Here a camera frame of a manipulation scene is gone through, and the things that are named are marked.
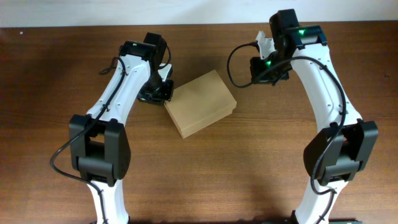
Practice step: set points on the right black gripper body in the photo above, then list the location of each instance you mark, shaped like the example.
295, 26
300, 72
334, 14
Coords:
260, 65

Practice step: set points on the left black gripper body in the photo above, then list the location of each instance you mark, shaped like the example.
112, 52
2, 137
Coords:
155, 89

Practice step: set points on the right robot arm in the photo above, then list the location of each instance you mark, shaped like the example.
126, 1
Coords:
344, 141

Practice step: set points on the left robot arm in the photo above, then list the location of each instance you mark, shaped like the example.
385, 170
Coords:
100, 150

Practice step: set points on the brown cardboard box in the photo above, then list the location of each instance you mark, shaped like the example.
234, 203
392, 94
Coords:
200, 103

